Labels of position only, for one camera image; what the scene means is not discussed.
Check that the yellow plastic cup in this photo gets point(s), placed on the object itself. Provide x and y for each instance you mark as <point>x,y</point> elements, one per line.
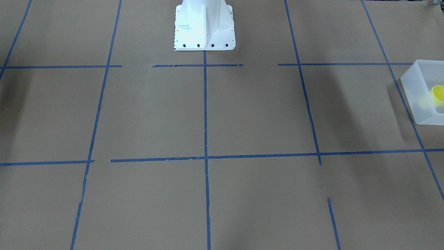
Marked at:
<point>437,95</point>

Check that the clear plastic bin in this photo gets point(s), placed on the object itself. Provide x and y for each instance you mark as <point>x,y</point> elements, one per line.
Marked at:
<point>418,82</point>

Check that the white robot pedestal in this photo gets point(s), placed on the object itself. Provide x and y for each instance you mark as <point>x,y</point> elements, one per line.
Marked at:
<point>204,25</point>

